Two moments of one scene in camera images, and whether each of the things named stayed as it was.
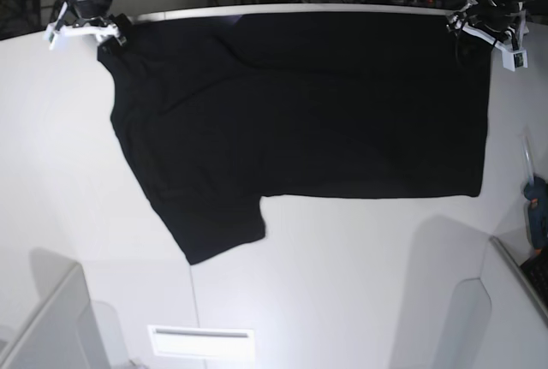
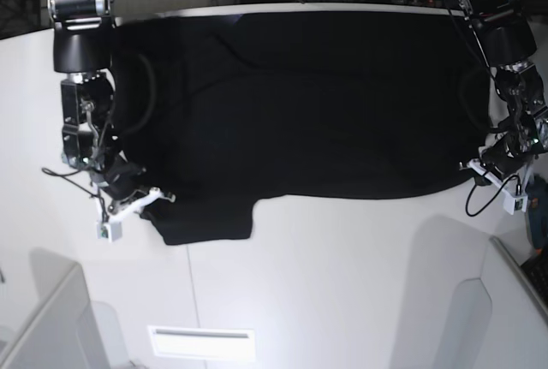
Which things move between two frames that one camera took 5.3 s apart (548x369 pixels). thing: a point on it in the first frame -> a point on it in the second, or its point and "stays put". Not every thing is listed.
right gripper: (493, 17) -> (506, 155)
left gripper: (92, 4) -> (116, 180)
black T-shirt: (218, 112) stays put
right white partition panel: (497, 321) stays put
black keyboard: (536, 272) stays put
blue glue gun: (537, 193) stays put
